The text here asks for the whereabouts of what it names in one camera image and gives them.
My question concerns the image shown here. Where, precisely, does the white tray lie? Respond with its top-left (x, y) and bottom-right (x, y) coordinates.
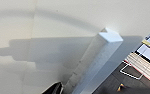
top-left (136, 33), bottom-right (150, 68)

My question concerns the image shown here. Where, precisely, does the pale wooden stand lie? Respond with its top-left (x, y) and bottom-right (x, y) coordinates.
top-left (125, 52), bottom-right (150, 87)

